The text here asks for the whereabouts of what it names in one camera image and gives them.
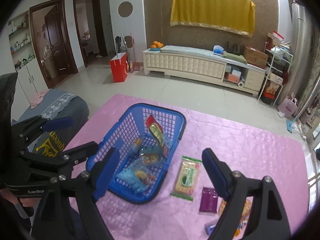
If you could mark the person's left hand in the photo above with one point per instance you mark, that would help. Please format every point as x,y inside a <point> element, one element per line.
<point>26,207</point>

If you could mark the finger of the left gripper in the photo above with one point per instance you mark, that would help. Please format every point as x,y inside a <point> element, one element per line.
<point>79,153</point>
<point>32,128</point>

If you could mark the pink shopping bag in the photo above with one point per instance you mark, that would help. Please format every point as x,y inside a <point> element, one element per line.
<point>288,106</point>

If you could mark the blue cartoon snack bag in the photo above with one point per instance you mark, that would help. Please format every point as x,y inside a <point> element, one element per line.
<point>138,176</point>

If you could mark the plate of oranges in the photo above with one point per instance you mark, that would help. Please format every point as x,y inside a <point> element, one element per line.
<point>156,46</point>

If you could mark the white metal shelf rack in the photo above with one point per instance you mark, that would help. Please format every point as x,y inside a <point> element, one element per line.
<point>278,65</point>

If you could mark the dark wooden door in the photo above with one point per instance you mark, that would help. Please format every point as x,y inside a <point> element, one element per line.
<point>55,42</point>

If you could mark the blue tissue pack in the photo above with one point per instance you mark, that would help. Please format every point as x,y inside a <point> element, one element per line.
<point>218,50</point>

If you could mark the green folded cloth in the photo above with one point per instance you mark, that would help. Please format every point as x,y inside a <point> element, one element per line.
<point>239,58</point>

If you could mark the cream tv cabinet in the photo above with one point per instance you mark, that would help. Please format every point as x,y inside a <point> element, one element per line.
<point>204,65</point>

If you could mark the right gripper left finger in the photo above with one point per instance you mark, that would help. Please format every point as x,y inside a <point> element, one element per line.
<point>74,213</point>

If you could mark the white wall shelf cabinet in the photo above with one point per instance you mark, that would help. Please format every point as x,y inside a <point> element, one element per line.
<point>30,79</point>

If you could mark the grey chair with lace cover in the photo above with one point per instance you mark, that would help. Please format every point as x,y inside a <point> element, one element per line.
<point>57,104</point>

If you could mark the blue plastic basket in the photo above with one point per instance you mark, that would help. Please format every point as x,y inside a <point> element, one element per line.
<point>143,143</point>

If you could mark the green cracker packet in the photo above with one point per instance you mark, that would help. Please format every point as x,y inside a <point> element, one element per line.
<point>186,179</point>

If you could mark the purple snack packet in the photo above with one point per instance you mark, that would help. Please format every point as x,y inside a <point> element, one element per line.
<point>209,199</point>

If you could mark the pink tablecloth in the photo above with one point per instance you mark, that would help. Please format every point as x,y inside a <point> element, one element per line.
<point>254,152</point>

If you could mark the yellow wall cloth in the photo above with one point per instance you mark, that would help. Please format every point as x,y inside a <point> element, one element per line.
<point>234,16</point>

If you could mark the orange red snack packet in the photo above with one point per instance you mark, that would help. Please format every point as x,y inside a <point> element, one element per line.
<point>244,217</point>

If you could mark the red paper bag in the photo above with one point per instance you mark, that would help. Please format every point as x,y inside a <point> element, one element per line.
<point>119,67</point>

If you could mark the red green snack packet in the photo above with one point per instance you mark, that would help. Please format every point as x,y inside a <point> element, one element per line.
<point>159,135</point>

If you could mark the brown cardboard box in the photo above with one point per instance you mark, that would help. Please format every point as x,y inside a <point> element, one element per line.
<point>255,57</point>

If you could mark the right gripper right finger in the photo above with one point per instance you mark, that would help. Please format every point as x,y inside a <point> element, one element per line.
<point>267,217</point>

